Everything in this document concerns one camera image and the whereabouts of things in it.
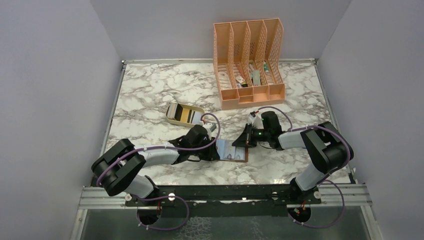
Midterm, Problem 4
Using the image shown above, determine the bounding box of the tan oval card tray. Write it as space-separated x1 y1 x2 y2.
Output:
165 102 206 128

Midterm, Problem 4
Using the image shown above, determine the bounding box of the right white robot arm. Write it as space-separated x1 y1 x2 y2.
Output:
232 111 354 204

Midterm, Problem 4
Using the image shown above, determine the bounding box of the brown leather card holder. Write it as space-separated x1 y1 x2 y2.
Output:
215 139 248 163

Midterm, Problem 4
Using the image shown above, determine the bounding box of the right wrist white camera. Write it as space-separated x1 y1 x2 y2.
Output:
248 111 262 129

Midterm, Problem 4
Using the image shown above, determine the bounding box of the orange plastic file organizer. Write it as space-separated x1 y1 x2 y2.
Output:
213 18 286 110

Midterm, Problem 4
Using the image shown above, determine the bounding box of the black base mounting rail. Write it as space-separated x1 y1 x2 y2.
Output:
125 184 322 218

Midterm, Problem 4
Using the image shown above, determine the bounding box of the green white tube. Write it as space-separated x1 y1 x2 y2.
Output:
263 62 270 74

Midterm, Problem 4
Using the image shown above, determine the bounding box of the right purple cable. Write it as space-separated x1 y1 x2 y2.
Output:
250 105 353 229

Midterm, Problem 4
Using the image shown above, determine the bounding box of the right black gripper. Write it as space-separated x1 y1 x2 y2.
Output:
232 122 270 148

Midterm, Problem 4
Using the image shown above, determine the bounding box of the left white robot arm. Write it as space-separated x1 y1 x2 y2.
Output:
91 123 220 206

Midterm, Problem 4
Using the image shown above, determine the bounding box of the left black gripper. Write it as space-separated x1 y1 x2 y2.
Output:
190 136 220 162

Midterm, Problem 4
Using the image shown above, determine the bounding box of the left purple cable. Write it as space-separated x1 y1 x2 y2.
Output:
96 112 222 232

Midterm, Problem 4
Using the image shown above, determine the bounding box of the purple cable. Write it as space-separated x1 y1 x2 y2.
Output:
250 105 353 229
96 112 222 232

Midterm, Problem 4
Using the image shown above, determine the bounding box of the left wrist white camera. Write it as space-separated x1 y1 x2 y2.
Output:
202 122 217 133

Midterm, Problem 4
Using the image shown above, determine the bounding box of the wrist white camera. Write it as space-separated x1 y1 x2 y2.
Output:
202 122 217 133
248 111 262 129

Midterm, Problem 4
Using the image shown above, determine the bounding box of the small box in organizer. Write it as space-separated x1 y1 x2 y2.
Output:
235 75 249 88

